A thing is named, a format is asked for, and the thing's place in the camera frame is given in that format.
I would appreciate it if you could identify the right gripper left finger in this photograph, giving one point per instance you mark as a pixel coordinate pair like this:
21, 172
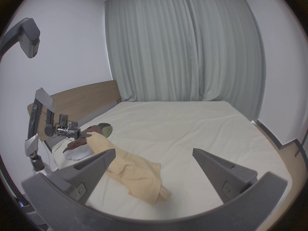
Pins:
91, 172

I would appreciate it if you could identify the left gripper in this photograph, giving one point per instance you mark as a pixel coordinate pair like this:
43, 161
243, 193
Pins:
75, 133

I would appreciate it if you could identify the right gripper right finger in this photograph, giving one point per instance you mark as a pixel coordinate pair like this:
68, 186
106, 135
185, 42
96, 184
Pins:
221, 174

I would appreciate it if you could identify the tan shorts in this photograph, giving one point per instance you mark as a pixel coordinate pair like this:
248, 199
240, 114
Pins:
134, 174

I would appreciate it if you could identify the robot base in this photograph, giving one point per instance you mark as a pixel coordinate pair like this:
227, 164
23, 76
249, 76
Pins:
44, 169

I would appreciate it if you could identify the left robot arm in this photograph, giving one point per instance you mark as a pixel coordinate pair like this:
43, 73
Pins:
32, 121

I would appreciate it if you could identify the bed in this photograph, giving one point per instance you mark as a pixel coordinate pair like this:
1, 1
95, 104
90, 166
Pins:
192, 129

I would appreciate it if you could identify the brown garment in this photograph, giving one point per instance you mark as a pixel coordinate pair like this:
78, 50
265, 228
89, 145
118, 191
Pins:
79, 143

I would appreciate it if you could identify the white garment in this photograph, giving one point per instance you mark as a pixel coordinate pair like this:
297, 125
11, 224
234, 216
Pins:
77, 154

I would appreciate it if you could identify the black garment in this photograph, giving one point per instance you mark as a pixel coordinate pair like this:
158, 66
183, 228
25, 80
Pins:
103, 124

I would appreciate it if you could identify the green garment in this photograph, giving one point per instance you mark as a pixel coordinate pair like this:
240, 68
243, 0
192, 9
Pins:
107, 131

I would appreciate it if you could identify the pale green curtain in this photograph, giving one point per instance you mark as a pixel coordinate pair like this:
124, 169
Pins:
168, 44

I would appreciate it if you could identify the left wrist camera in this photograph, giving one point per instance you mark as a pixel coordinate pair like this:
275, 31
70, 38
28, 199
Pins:
73, 125

